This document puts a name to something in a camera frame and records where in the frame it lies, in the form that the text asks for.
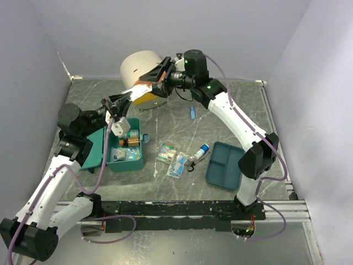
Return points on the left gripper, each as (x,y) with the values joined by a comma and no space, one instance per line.
(113,106)

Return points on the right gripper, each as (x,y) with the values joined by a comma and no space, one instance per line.
(161,88)

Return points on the brown bottle orange cap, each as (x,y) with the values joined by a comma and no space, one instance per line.
(130,142)

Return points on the blue cotton ball bag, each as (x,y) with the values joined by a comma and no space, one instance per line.
(125,154)

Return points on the teal medicine box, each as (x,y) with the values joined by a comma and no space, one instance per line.
(95,157)

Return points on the cotton swab packet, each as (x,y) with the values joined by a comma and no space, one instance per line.
(167,152)

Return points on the elastic bandage roll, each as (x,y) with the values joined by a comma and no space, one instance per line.
(202,152)

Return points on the small blue white packets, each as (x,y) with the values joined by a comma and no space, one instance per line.
(177,166)

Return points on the blue divided tray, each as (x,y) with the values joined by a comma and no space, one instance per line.
(223,170)

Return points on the white blue gauze packet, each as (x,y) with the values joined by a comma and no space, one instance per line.
(137,91)

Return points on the white plastic bottle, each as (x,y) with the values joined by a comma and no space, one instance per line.
(131,133)

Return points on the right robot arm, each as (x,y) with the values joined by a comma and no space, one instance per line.
(191,73)

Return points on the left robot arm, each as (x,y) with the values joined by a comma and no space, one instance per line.
(60,200)

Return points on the round mini drawer cabinet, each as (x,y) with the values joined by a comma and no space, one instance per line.
(132,68)

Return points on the blue plastic vial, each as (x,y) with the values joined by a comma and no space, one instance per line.
(192,113)

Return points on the black clip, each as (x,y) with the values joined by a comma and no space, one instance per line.
(191,166)

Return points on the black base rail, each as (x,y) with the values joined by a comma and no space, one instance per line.
(176,215)

